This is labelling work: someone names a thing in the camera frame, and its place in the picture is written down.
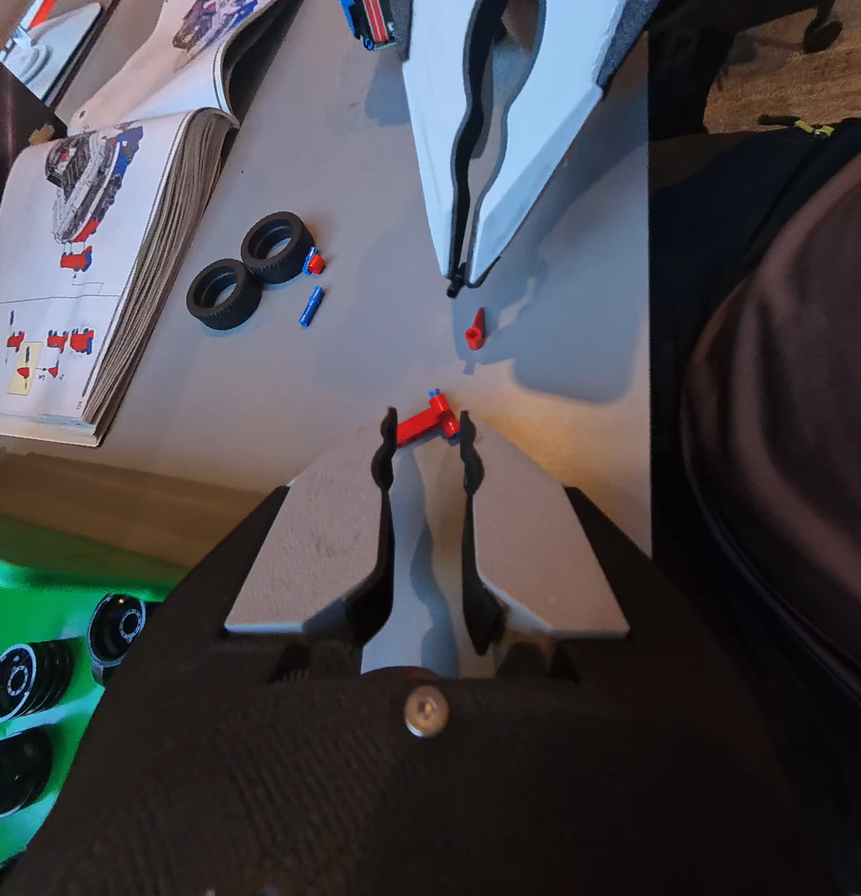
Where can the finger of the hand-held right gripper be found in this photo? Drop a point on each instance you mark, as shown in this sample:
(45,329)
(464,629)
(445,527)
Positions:
(556,91)
(437,91)

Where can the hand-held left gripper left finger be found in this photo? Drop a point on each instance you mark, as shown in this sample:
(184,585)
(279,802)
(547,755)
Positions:
(311,553)

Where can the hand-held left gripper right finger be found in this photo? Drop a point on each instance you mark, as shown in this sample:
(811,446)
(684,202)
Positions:
(542,560)

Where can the red angled beam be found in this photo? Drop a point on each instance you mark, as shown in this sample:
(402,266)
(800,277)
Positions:
(420,425)

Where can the small red bush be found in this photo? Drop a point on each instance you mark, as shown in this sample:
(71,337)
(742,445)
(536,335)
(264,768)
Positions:
(317,264)
(441,404)

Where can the black connector pin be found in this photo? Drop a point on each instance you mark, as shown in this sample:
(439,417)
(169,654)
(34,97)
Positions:
(455,285)

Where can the red cone piece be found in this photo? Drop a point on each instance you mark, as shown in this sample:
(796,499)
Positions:
(476,334)

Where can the green plastic bin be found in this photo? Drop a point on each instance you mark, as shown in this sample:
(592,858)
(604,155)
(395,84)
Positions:
(38,595)

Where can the grey desk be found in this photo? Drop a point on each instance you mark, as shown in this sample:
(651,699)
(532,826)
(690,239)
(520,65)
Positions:
(332,175)

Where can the black office chair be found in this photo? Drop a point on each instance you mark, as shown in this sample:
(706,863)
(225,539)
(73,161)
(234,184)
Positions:
(689,56)

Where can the toy brick race car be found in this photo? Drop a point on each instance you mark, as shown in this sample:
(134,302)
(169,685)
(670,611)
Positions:
(374,24)

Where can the black yellow tool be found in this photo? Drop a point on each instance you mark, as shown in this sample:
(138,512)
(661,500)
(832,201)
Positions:
(802,126)

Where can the black wheel rim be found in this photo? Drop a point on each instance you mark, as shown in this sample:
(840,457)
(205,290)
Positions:
(119,626)
(10,777)
(24,679)

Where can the black rubber toy tire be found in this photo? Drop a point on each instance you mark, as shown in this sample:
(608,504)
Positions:
(199,308)
(301,252)

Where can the person's black pants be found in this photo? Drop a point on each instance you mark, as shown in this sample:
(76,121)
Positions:
(703,280)

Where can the person's brown sweater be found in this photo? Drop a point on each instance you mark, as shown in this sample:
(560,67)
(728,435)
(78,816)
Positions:
(788,420)

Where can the open instruction booklet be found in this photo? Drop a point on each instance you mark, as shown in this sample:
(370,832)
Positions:
(87,245)

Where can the white tray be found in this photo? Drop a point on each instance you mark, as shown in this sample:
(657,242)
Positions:
(31,49)

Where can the toy car box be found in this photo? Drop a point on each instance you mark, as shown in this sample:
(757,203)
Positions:
(10,126)

